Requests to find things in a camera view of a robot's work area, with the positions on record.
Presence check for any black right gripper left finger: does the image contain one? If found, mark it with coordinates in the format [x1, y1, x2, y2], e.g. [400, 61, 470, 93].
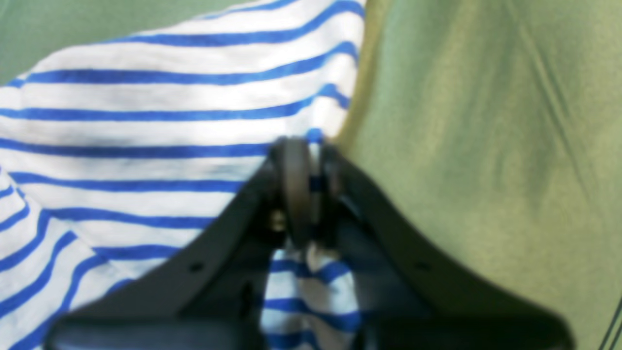
[44, 138, 311, 350]

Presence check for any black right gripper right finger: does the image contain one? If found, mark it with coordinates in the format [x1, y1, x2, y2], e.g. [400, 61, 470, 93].
[320, 145, 575, 350]

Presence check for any green table cloth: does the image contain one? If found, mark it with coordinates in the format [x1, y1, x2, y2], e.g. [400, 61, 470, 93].
[1, 0, 621, 350]

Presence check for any blue white striped t-shirt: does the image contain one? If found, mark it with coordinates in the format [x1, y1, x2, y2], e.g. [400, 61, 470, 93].
[1, 0, 366, 350]

